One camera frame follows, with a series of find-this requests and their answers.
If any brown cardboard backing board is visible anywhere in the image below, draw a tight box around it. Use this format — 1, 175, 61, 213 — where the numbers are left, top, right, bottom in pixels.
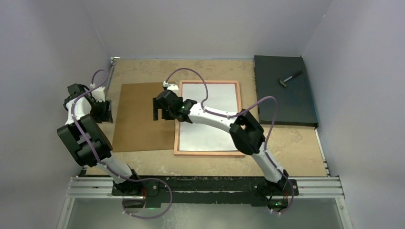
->
112, 83, 175, 152

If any seascape photo print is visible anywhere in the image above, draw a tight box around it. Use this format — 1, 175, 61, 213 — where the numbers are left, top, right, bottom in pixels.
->
179, 83, 239, 152

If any pink wooden picture frame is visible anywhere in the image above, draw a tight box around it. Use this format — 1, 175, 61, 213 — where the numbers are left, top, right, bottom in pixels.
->
173, 79, 246, 158

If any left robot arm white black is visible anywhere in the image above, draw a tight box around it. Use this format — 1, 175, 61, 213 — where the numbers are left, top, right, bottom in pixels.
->
57, 83, 143, 195

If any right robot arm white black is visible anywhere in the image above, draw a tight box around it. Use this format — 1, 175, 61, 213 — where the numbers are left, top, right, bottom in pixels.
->
153, 90, 297, 196

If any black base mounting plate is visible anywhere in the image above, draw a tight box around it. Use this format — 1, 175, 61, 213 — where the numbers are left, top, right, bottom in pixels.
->
112, 176, 299, 208

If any small hammer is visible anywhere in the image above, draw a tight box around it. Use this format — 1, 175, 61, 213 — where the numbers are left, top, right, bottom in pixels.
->
278, 70, 303, 88

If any black flat board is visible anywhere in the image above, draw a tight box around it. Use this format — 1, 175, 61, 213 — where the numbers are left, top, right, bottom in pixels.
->
254, 55, 319, 128

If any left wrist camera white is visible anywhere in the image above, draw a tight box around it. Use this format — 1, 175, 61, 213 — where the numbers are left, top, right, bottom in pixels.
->
89, 83, 106, 102

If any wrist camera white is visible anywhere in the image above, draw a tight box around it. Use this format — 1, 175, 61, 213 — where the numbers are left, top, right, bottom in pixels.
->
89, 83, 106, 102
162, 81, 178, 91

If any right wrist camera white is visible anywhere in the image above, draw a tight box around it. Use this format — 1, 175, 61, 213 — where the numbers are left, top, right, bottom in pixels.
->
162, 81, 178, 91

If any aluminium rail frame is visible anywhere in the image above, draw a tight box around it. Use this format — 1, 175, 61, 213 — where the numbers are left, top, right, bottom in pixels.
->
57, 57, 353, 229

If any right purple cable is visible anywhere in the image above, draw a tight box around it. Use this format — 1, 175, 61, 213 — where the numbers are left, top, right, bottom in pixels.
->
165, 68, 296, 216

